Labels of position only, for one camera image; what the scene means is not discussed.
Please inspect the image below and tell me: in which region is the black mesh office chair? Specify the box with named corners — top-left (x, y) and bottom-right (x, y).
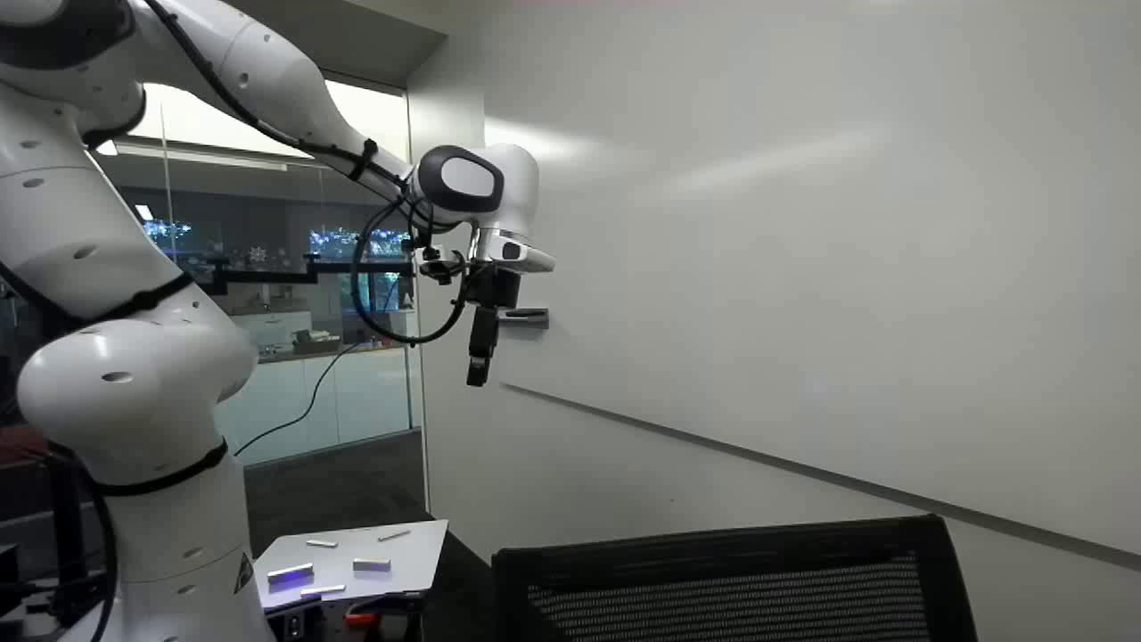
top-left (492, 513), bottom-right (980, 642)

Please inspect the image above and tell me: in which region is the grey marker on side table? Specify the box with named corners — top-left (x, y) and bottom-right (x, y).
top-left (266, 565), bottom-right (314, 592)

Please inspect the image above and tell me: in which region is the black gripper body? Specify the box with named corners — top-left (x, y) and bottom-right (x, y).
top-left (459, 271), bottom-right (521, 312)

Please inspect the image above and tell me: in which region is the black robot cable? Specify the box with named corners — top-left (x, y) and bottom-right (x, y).
top-left (345, 193), bottom-right (470, 351)

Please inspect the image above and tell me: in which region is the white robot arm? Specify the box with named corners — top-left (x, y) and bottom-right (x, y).
top-left (0, 0), bottom-right (551, 642)

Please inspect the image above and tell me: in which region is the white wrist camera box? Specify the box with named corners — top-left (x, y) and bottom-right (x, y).
top-left (470, 231), bottom-right (558, 276)

